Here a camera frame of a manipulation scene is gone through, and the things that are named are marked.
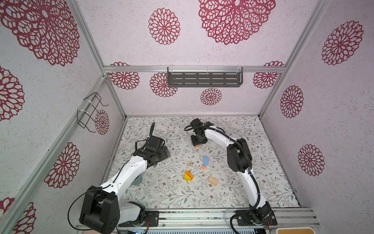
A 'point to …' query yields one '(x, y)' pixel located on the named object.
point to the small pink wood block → (204, 167)
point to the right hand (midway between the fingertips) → (195, 140)
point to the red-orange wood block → (198, 146)
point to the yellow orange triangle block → (188, 176)
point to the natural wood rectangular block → (213, 181)
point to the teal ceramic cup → (138, 180)
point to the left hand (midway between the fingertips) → (161, 157)
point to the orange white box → (292, 230)
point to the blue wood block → (206, 161)
